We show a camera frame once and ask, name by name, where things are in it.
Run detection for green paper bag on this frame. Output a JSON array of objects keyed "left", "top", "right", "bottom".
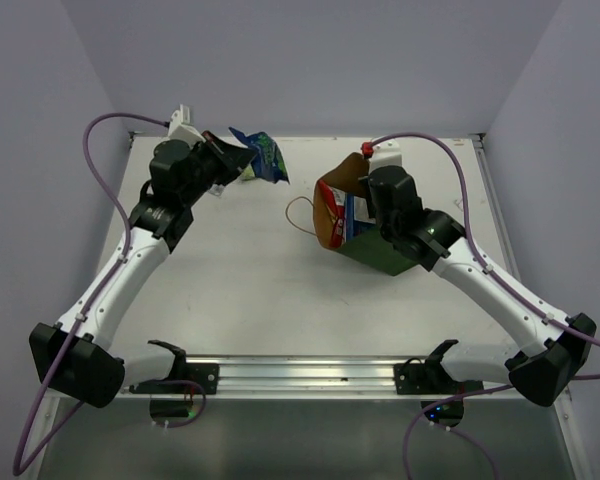
[{"left": 306, "top": 153, "right": 415, "bottom": 277}]

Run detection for light green snack packet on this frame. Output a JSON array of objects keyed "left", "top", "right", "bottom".
[{"left": 239, "top": 166, "right": 257, "bottom": 182}]

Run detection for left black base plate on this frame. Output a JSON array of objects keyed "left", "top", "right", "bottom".
[{"left": 175, "top": 362, "right": 220, "bottom": 395}]

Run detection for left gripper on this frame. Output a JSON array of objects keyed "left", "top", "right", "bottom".
[{"left": 180, "top": 130, "right": 256, "bottom": 206}]

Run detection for blue Burts chips bag front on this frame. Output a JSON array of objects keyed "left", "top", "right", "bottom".
[{"left": 229, "top": 127, "right": 289, "bottom": 184}]

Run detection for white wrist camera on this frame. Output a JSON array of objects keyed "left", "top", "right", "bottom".
[
  {"left": 361, "top": 140, "right": 402, "bottom": 172},
  {"left": 167, "top": 104, "right": 204, "bottom": 146}
]

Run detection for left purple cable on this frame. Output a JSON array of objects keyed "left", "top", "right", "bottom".
[{"left": 12, "top": 112, "right": 207, "bottom": 476}]

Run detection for blue Burts chips bag back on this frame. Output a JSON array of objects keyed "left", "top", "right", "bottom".
[{"left": 344, "top": 193, "right": 376, "bottom": 242}]

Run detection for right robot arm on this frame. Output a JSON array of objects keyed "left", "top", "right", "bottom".
[{"left": 359, "top": 165, "right": 597, "bottom": 407}]

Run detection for silver grey snack packet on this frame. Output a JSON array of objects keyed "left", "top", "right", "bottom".
[{"left": 208, "top": 184, "right": 225, "bottom": 197}]

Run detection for blue burts chips bag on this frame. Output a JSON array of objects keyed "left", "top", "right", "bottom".
[
  {"left": 229, "top": 127, "right": 289, "bottom": 184},
  {"left": 344, "top": 193, "right": 376, "bottom": 242}
]

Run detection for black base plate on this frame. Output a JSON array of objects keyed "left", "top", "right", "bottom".
[
  {"left": 393, "top": 357, "right": 484, "bottom": 395},
  {"left": 175, "top": 362, "right": 220, "bottom": 395}
]

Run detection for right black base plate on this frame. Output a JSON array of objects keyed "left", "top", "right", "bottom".
[{"left": 393, "top": 357, "right": 484, "bottom": 395}]

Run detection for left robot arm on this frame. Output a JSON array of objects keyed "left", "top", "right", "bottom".
[{"left": 29, "top": 131, "right": 258, "bottom": 408}]

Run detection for aluminium mounting rail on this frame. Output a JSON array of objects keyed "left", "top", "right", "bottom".
[{"left": 113, "top": 344, "right": 518, "bottom": 399}]

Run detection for large red white chips bag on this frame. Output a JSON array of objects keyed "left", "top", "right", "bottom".
[{"left": 313, "top": 180, "right": 346, "bottom": 250}]

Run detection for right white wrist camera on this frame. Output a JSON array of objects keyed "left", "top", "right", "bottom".
[{"left": 361, "top": 140, "right": 402, "bottom": 172}]

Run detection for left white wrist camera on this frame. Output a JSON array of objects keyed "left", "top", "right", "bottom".
[{"left": 167, "top": 104, "right": 204, "bottom": 146}]

